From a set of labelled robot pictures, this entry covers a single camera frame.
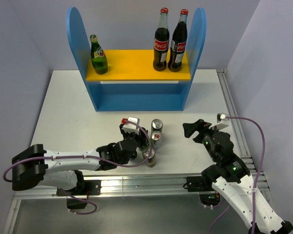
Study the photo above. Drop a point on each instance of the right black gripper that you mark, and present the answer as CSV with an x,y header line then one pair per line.
x,y
189,127

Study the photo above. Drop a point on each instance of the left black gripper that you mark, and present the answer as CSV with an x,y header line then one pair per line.
x,y
143,139

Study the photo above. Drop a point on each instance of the green glass bottle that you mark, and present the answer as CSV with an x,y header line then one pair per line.
x,y
98,57

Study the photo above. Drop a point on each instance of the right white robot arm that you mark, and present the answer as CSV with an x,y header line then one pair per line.
x,y
231,178

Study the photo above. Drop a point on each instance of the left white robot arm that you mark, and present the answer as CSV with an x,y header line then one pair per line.
x,y
38,166

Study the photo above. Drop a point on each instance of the rear dark beverage can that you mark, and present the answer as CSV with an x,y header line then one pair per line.
x,y
157,125

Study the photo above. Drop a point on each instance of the front dark gold beverage can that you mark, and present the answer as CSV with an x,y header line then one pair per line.
x,y
150,155

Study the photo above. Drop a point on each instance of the blue and yellow wooden shelf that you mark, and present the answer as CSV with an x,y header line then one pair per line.
x,y
131,83

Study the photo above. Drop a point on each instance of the silver can red logo middle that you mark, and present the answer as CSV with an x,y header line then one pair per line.
x,y
155,138

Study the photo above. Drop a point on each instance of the right cola glass bottle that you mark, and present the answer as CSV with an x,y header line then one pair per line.
x,y
178,43

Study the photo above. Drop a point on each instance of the cola glass bottle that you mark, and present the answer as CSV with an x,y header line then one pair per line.
x,y
161,42
178,43

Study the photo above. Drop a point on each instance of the left cola glass bottle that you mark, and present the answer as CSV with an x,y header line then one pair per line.
x,y
161,42

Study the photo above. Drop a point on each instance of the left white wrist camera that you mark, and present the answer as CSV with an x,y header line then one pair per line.
x,y
130,125

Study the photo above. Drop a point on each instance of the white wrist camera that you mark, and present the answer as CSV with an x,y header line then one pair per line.
x,y
130,125
222,122

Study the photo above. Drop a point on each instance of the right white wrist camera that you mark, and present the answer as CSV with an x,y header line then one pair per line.
x,y
222,122

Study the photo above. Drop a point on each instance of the front aluminium rail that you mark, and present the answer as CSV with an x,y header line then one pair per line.
x,y
126,205

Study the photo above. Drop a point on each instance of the aluminium rail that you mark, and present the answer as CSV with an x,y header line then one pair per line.
x,y
236,125
126,205

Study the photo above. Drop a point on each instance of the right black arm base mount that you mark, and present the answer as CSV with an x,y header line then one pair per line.
x,y
207,195

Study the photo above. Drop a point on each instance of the right side aluminium rail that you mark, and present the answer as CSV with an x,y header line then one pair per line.
x,y
236,125

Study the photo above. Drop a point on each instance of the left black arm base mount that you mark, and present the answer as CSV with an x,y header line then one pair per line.
x,y
79,202

